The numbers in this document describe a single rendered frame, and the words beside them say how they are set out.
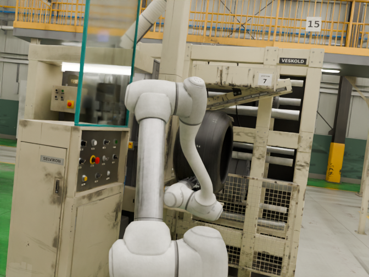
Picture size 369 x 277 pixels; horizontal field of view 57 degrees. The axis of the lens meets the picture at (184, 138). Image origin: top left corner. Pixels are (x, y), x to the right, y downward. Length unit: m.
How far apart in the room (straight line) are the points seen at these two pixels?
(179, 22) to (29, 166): 1.28
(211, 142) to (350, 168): 10.03
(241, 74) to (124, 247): 1.62
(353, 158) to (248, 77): 9.63
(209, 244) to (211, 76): 1.56
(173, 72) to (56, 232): 1.21
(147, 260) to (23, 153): 1.13
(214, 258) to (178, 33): 1.59
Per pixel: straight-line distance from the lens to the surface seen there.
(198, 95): 1.31
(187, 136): 1.43
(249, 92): 2.55
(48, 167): 1.93
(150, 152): 1.21
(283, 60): 2.75
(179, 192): 1.66
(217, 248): 1.15
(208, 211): 1.64
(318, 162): 11.57
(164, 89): 1.30
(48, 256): 2.03
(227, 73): 2.46
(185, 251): 1.14
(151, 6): 2.79
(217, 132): 2.03
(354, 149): 11.85
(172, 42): 2.34
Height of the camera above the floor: 1.36
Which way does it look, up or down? 3 degrees down
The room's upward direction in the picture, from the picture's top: 6 degrees clockwise
